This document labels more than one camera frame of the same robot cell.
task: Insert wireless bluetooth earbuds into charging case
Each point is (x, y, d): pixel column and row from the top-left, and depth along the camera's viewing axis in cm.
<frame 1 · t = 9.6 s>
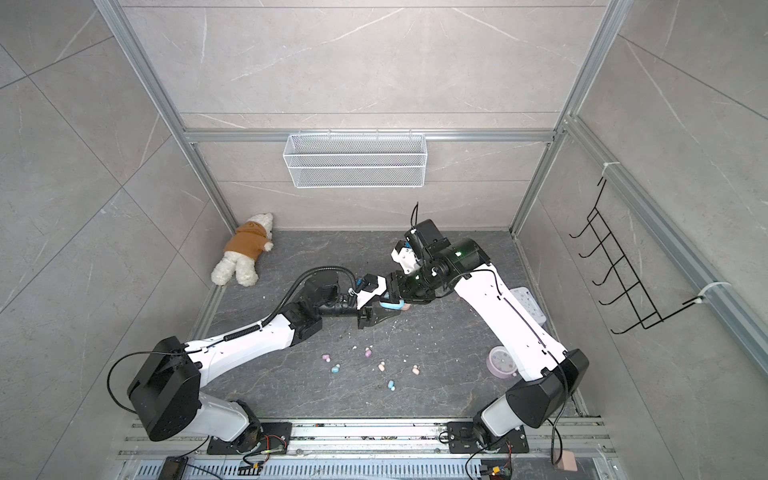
left hand: (400, 300, 71), fingers open
right hand: (394, 298, 70), fingers open
teddy bear with brown hoodie: (243, 249, 107), point 8 cm above the table
purple earbud left: (326, 357, 88), on the table
blue earbud left: (335, 369, 85), on the table
purple earbud centre: (368, 353, 89), on the table
peach earbud centre: (381, 366, 87), on the table
blue earbud lower: (391, 385, 83), on the table
peach earbud right: (416, 370, 85), on the table

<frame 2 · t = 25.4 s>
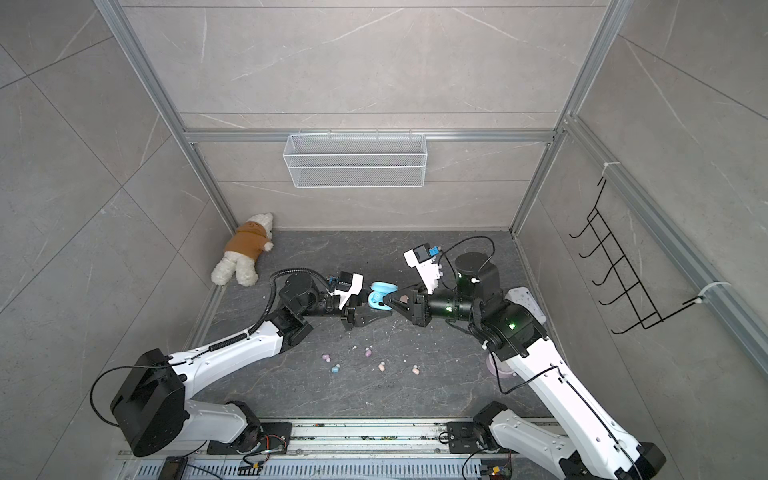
left hand: (392, 302, 63), fingers open
right hand: (390, 301, 59), fingers closed
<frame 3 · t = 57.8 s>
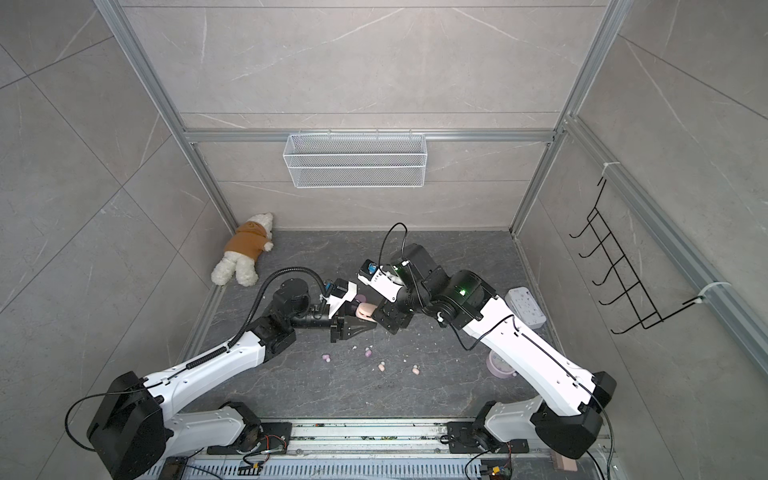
left hand: (376, 316, 68), fingers open
right hand: (388, 298, 67), fingers open
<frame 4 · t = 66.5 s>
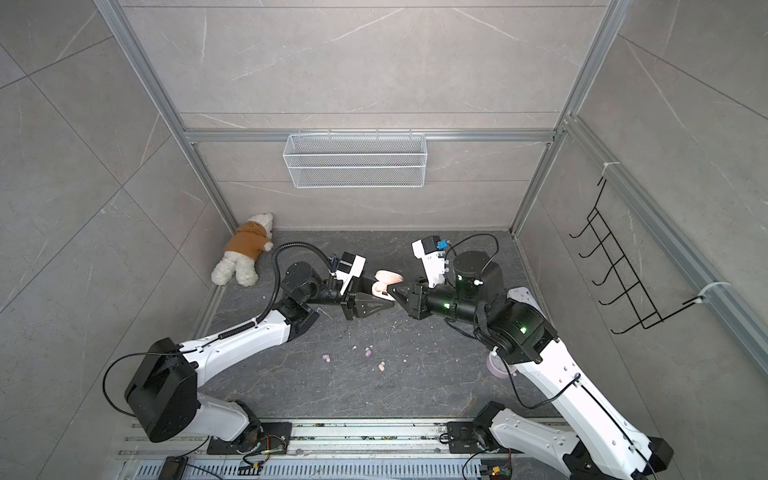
left hand: (395, 296, 61), fingers open
right hand: (393, 290, 58), fingers closed
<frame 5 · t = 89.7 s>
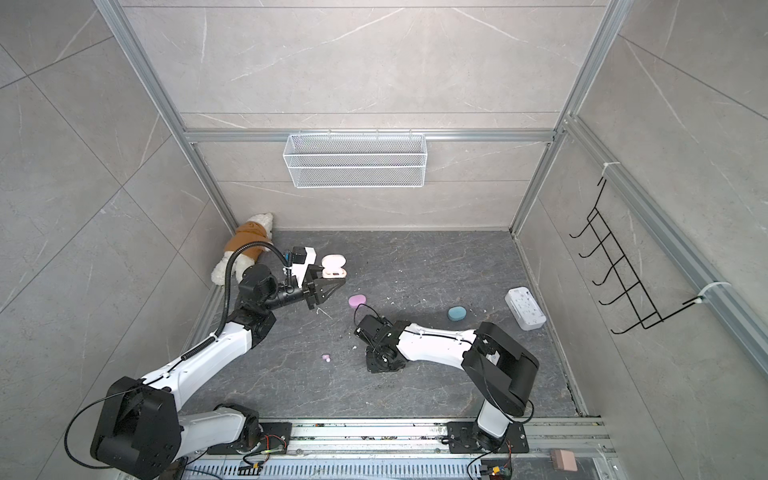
left hand: (343, 273, 72), fingers open
right hand: (378, 366, 85), fingers open
purple earbud charging case: (357, 299, 100), point 2 cm above the table
blue earbud charging case: (457, 313, 97), point 2 cm above the table
